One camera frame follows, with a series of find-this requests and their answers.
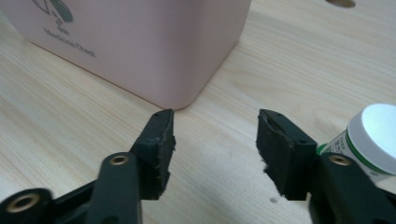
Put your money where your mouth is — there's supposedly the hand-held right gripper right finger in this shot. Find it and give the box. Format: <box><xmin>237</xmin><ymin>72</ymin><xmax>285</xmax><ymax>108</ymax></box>
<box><xmin>256</xmin><ymin>108</ymin><xmax>389</xmax><ymax>224</ymax></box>

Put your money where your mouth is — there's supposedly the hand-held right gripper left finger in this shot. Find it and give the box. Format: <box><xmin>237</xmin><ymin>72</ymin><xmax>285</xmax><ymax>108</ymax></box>
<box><xmin>86</xmin><ymin>108</ymin><xmax>177</xmax><ymax>224</ymax></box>

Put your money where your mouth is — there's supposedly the white bottle with green label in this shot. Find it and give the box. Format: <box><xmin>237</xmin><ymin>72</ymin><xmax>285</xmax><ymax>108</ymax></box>
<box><xmin>316</xmin><ymin>103</ymin><xmax>396</xmax><ymax>184</ymax></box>

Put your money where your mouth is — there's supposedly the pink plastic storage box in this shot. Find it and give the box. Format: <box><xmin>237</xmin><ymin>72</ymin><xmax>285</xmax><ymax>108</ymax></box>
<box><xmin>0</xmin><ymin>0</ymin><xmax>252</xmax><ymax>111</ymax></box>

